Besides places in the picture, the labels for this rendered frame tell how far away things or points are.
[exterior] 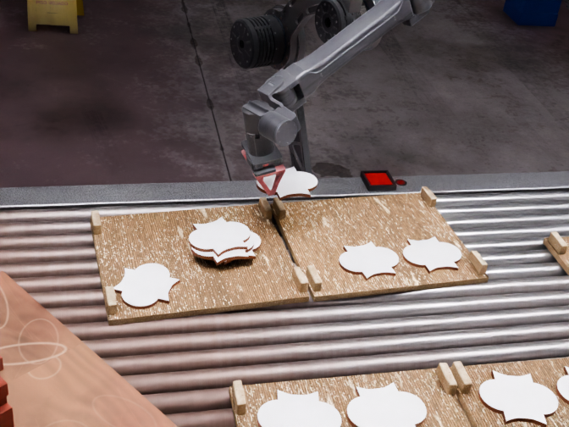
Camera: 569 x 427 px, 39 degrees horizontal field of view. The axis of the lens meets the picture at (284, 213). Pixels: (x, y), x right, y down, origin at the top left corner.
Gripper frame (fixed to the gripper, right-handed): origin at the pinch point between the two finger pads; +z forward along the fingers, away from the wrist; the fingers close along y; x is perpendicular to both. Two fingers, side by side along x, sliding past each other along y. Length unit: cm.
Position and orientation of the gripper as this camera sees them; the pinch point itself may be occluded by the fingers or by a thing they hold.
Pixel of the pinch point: (266, 183)
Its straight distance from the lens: 179.2
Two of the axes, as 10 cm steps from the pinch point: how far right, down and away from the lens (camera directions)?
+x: 9.4, -2.7, 1.9
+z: 1.0, 7.8, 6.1
